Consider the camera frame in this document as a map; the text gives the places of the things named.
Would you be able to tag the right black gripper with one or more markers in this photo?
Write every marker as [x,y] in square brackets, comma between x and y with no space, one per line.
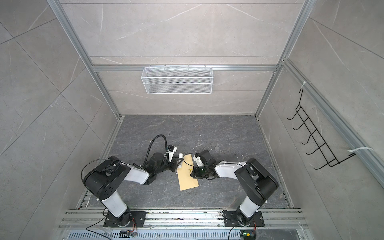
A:
[196,175]

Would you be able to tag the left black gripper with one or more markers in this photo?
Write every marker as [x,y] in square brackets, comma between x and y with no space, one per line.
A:
[174,163]

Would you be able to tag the tan paper envelope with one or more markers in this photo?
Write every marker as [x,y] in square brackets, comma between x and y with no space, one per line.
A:
[184,171]

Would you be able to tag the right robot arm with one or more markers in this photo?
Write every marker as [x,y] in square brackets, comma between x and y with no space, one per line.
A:
[255,180]

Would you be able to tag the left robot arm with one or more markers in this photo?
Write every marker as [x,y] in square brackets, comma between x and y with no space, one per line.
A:
[104,180]

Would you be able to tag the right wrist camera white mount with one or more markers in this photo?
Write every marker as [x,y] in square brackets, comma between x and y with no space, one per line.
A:
[197,161]

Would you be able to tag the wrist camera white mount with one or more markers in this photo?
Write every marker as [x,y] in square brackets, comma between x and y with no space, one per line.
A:
[197,161]
[170,151]

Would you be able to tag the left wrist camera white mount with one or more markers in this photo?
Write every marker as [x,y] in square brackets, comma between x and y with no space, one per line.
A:
[170,151]

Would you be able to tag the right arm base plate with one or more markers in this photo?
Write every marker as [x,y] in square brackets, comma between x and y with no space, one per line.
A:
[237,219]

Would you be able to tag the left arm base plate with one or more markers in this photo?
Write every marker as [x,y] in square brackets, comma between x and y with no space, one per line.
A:
[127,220]

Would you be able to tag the white wire mesh basket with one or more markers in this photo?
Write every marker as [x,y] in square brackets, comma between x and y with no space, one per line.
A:
[177,80]

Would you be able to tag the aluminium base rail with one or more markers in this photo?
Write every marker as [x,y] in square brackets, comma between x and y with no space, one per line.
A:
[190,219]

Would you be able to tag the slotted cable duct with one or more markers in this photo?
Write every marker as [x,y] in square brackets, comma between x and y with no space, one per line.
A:
[158,235]

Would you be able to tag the black wire hook rack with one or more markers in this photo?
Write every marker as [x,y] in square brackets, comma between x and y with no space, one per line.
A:
[315,136]

